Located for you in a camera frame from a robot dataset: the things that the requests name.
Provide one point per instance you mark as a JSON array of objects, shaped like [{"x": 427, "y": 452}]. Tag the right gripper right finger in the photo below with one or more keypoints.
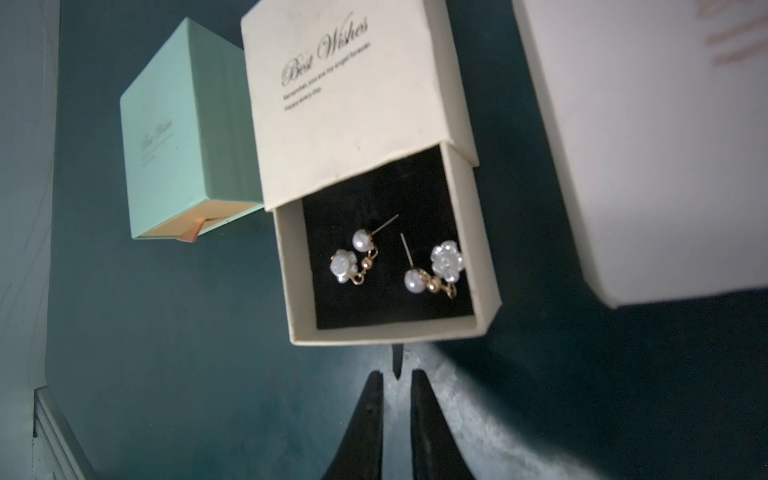
[{"x": 435, "y": 454}]

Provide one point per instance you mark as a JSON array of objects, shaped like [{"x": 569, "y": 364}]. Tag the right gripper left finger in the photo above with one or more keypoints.
[{"x": 360, "y": 452}]

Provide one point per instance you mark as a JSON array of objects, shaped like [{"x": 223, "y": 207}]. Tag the silver earring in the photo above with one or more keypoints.
[
  {"x": 447, "y": 265},
  {"x": 352, "y": 266}
]

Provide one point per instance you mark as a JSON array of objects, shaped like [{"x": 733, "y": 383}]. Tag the small cream jewelry box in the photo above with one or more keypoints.
[{"x": 359, "y": 114}]

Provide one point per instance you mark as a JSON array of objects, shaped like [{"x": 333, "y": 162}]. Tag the mint green jewelry box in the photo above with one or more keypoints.
[{"x": 188, "y": 139}]

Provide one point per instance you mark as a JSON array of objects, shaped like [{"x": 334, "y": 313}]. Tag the large cream drawer jewelry box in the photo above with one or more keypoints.
[{"x": 656, "y": 117}]

